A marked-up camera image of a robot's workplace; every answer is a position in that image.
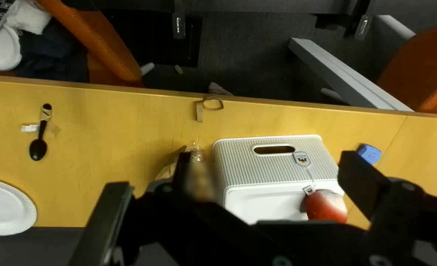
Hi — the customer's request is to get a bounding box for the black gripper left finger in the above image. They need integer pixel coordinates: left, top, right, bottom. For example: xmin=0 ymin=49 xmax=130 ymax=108
xmin=68 ymin=182 xmax=133 ymax=266

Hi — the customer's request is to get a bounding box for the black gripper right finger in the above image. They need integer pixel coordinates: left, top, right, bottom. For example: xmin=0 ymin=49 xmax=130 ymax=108
xmin=338 ymin=151 xmax=400 ymax=220

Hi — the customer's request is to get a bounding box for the blue sponge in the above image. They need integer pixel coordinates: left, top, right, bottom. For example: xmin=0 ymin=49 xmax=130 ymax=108
xmin=358 ymin=143 xmax=383 ymax=164

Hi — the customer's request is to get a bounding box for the red apple toy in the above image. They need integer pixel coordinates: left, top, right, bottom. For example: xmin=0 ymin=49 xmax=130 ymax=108
xmin=301 ymin=189 xmax=349 ymax=223

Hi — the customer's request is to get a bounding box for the white paper plate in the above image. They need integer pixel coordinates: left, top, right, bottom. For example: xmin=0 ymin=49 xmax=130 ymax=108
xmin=0 ymin=182 xmax=37 ymax=236

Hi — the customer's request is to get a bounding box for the white plastic storage box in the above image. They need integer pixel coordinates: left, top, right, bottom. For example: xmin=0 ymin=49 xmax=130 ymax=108
xmin=213 ymin=134 xmax=344 ymax=225

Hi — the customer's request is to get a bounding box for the black plastic spoon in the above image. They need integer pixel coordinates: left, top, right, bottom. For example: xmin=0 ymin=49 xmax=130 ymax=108
xmin=30 ymin=103 xmax=53 ymax=161

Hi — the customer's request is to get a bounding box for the orange office chair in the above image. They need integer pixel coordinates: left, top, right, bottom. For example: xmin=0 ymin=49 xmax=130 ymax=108
xmin=36 ymin=0 xmax=143 ymax=86

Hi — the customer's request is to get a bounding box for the white bowl on chair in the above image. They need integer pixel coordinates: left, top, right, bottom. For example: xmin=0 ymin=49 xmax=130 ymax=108
xmin=0 ymin=26 xmax=22 ymax=71

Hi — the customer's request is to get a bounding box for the grey aluminium rail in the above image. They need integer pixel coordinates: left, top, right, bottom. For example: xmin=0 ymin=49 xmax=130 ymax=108
xmin=288 ymin=37 xmax=412 ymax=112

